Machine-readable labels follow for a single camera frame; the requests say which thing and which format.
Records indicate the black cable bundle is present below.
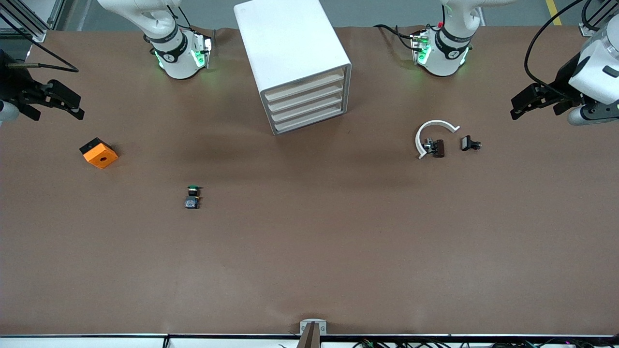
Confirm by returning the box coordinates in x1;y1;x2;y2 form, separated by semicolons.
352;338;619;348

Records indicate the brown small electrical component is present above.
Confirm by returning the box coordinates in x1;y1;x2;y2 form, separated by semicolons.
424;139;446;159

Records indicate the aluminium frame profile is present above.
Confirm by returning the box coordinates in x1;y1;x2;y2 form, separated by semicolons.
0;0;66;43

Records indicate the grey metal bracket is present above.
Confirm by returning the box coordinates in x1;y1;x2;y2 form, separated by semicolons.
299;319;327;336

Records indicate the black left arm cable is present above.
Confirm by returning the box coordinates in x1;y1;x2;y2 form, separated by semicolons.
524;0;588;93

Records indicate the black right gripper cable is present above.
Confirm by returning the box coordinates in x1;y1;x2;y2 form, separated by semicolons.
0;11;79;73

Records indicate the green push button switch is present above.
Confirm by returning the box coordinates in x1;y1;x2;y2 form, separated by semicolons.
184;185;202;210

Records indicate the orange and black block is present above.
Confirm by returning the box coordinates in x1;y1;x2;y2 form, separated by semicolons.
79;137;119;170

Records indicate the black base cable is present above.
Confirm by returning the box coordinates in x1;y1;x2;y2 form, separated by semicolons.
373;23;417;52
166;4;193;30

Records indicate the white drawer cabinet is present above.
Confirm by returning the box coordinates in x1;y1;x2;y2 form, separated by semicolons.
234;0;353;136

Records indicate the black looped cable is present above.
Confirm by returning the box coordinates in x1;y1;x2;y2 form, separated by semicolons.
580;0;611;30

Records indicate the white curved plastic piece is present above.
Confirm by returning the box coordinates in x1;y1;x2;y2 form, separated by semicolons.
414;119;460;160

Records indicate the brown post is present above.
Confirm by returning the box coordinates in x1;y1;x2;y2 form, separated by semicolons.
297;322;321;348

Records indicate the beige drawer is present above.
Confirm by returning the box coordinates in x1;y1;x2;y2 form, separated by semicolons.
270;94;347;123
267;82;346;112
264;69;345;102
273;105;348;134

